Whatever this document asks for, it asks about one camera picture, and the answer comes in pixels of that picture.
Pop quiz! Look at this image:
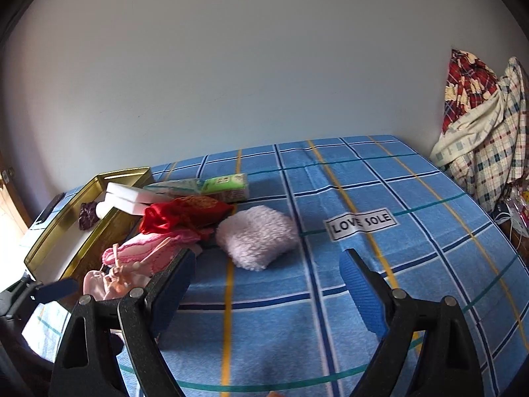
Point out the wooden door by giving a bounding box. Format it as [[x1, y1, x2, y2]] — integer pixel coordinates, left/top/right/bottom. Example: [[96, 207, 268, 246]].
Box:
[[0, 149, 31, 232]]

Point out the blue plaid bedsheet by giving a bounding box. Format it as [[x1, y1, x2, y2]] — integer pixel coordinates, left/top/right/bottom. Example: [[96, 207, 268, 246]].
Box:
[[20, 134, 523, 397]]

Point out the pink and white towel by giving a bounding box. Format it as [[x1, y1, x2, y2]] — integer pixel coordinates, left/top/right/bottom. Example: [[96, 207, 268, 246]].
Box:
[[101, 232, 203, 278]]

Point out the clear plastic bag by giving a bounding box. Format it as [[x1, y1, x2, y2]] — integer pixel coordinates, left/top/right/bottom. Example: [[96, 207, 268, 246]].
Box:
[[494, 186, 529, 249]]

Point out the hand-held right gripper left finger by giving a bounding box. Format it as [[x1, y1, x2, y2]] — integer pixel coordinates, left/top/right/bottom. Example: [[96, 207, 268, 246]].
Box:
[[50, 248, 197, 397]]

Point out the red plaid cloth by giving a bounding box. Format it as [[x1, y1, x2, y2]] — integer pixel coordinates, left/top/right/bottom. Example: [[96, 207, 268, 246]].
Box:
[[441, 49, 501, 135]]

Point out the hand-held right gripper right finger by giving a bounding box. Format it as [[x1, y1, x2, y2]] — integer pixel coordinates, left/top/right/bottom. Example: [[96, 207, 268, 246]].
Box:
[[339, 249, 484, 397]]

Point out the light pink ribbon pouch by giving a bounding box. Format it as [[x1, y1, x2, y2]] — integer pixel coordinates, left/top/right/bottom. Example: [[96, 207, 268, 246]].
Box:
[[83, 256, 149, 302]]

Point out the dark purple scrunchie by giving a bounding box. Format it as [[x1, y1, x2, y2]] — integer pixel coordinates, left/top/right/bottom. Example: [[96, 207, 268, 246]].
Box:
[[78, 202, 100, 231]]

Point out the gold tin box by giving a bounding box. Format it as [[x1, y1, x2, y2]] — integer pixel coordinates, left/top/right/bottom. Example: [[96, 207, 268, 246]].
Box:
[[24, 166, 155, 295]]

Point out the black phone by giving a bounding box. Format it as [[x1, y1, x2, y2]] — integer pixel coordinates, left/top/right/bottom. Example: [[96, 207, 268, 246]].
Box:
[[31, 192, 65, 230]]

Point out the red satin pouch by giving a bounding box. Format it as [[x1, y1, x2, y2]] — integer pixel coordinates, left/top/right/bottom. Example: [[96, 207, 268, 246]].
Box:
[[140, 196, 234, 234]]

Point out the cream plaid blanket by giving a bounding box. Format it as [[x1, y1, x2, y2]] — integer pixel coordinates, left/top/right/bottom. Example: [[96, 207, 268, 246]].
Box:
[[430, 57, 529, 216]]

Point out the white folded tissue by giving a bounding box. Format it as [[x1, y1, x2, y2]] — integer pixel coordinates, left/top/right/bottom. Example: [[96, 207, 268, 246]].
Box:
[[103, 182, 151, 216]]

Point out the pale green tissue pack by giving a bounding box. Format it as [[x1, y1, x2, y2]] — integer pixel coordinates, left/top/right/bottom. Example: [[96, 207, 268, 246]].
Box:
[[144, 178, 207, 196]]

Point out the pink fluffy pad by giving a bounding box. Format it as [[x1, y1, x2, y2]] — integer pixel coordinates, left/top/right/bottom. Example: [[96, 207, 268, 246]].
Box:
[[215, 205, 300, 271]]

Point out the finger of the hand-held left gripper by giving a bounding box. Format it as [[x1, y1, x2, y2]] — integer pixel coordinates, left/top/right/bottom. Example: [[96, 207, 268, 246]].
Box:
[[14, 273, 79, 304]]

